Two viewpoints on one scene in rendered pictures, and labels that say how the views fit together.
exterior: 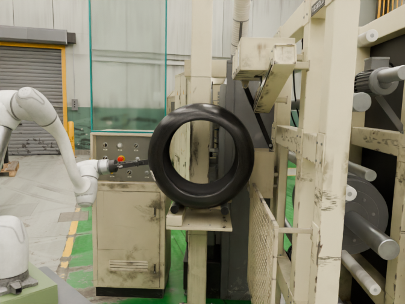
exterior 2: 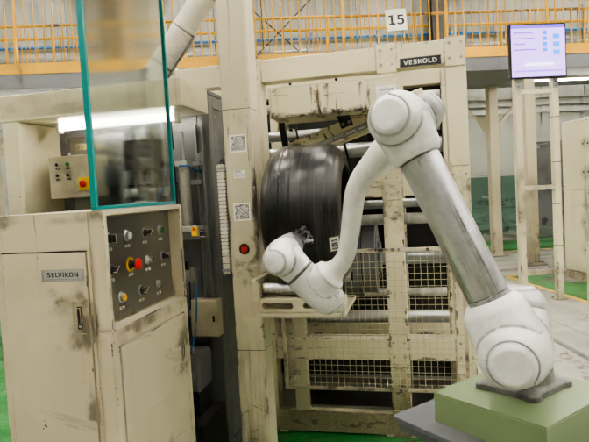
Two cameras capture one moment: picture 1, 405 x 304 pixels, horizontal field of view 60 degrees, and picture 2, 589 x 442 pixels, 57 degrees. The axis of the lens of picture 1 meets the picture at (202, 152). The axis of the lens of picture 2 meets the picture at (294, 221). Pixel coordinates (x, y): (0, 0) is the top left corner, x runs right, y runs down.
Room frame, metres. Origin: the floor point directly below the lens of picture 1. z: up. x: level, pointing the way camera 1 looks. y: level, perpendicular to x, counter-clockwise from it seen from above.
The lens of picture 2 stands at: (1.63, 2.29, 1.29)
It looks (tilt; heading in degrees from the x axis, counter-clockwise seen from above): 3 degrees down; 282
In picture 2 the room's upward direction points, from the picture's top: 3 degrees counter-clockwise
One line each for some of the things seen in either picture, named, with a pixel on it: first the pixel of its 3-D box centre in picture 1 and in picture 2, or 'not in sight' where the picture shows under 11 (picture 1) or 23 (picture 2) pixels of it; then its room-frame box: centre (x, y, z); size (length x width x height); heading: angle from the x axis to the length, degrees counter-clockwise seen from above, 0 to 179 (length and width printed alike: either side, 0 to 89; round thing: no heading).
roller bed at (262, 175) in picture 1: (260, 172); not in sight; (2.26, -0.38, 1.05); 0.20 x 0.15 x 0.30; 178
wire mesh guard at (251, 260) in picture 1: (258, 259); (371, 320); (1.81, -0.32, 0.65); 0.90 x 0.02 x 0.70; 178
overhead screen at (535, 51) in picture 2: not in sight; (536, 51); (0.22, -3.74, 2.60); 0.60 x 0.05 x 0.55; 16
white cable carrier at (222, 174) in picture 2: not in sight; (226, 218); (2.39, 0.05, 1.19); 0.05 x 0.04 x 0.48; 88
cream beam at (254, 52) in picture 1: (258, 63); (337, 101); (1.91, -0.29, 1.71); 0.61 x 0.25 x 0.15; 178
